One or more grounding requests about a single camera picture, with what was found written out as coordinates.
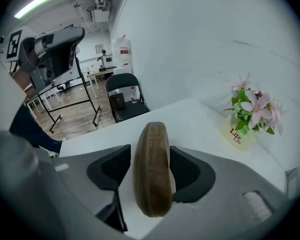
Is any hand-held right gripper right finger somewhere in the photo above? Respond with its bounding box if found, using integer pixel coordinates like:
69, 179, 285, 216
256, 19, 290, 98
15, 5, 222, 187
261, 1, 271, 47
164, 145, 291, 234

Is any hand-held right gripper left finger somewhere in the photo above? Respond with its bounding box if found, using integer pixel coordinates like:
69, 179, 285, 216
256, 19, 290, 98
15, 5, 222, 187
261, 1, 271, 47
49, 143, 132, 234

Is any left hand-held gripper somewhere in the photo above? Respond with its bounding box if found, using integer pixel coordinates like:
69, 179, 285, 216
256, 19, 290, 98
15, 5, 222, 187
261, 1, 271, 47
5, 25, 86, 95

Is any brown glasses case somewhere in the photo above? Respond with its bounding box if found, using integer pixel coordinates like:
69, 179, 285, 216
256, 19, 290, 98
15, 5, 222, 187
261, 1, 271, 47
131, 121, 177, 219

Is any person's left forearm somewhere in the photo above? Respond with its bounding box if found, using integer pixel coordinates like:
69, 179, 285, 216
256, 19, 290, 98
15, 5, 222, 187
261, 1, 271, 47
11, 67, 35, 93

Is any black office chair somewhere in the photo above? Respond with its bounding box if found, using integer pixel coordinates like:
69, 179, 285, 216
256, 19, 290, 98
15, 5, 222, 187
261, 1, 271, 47
56, 80, 71, 97

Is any wooden background table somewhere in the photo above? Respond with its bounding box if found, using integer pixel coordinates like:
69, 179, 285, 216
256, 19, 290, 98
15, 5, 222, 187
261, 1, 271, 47
86, 68, 116, 99

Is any white desktop machine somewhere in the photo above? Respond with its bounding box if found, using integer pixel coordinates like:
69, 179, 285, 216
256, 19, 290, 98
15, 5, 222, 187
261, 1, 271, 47
101, 54, 115, 69

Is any black rolling whiteboard stand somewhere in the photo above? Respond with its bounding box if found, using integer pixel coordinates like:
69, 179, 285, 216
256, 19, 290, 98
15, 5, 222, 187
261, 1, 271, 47
36, 50, 101, 134

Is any white background desk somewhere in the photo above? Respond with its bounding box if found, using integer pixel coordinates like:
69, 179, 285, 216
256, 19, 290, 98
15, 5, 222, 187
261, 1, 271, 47
24, 83, 61, 120

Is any white table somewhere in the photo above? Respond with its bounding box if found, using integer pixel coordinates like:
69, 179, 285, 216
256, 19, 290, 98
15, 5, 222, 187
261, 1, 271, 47
58, 97, 291, 235

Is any ceiling air conditioning unit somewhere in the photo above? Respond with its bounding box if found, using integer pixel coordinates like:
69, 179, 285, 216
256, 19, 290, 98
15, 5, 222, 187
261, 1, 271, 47
86, 5, 111, 24

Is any cream pot with pink flowers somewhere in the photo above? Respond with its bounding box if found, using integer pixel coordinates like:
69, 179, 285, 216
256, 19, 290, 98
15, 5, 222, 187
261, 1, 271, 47
219, 72, 287, 158

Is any long ceiling light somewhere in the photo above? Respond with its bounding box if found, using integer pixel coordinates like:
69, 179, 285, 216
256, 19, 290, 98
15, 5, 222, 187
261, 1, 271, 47
13, 0, 64, 19

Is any black folding chair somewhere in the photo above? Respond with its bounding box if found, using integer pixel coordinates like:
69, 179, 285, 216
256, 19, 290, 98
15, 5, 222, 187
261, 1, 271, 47
104, 72, 150, 124

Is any brown bag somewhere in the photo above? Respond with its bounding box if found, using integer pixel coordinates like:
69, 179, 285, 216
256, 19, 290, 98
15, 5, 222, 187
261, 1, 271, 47
109, 92, 127, 111

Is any clear bottle with red label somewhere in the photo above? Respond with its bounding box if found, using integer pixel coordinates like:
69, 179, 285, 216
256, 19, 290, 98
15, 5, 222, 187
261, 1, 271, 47
130, 85, 138, 105

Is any person's dark clothing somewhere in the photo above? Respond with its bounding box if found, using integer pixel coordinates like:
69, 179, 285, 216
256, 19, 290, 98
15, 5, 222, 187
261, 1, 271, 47
8, 103, 63, 155

